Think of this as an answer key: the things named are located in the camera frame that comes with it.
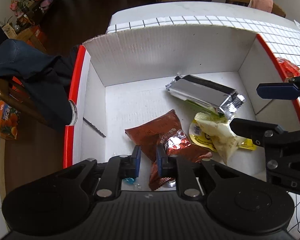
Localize pale yellow snack bag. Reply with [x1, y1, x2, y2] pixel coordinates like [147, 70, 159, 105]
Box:
[194, 113, 245, 165]

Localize wooden chair with towel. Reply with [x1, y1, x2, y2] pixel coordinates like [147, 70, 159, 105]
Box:
[225, 0, 286, 18]

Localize orange juice carton box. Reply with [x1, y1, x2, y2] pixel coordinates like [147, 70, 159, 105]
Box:
[0, 100, 20, 140]

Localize foil chocolate ball cup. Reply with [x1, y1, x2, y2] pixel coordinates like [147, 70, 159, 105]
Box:
[164, 180, 176, 189]

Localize pink towel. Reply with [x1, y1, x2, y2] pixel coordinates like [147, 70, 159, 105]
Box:
[248, 0, 274, 13]

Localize yellow minion jelly cup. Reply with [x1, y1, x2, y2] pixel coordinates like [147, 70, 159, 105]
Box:
[189, 120, 257, 152]

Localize dark jeans on chair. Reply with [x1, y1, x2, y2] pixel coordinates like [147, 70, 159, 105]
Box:
[0, 39, 79, 128]

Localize copper Oreo snack bag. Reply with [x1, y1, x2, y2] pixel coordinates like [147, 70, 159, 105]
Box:
[125, 109, 212, 191]

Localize red patterned snack packet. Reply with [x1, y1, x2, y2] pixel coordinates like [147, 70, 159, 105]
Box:
[277, 57, 300, 82]

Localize white grid tablecloth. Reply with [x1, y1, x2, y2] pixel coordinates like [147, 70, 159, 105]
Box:
[105, 15, 300, 240]

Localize red white cardboard box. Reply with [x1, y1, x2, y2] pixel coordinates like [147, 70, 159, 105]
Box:
[62, 24, 300, 193]

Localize wooden chair left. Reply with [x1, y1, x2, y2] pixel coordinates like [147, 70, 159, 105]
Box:
[0, 77, 47, 125]

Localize silver black snack bar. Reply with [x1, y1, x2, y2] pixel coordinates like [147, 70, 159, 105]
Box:
[165, 75, 245, 120]

